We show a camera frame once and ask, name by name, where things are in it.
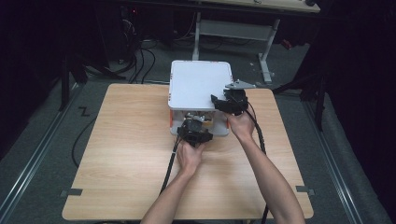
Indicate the metal floor rail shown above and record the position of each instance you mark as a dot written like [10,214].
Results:
[34,158]
[336,168]

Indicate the person's left hand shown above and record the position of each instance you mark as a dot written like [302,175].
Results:
[190,158]

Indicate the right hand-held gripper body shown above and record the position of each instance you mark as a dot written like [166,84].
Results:
[236,99]

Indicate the grey tape strip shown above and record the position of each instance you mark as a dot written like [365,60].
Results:
[305,189]
[73,192]

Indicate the white two-tier shoe rack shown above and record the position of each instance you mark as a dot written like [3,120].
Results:
[196,84]

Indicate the small red object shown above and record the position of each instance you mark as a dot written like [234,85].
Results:
[287,44]

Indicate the person's right hand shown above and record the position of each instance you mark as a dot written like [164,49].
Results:
[241,124]

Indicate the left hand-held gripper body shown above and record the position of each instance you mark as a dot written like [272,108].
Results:
[194,132]

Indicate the white-legged wooden desk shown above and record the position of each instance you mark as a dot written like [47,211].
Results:
[236,29]

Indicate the black metal stand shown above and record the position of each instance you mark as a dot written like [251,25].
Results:
[319,99]

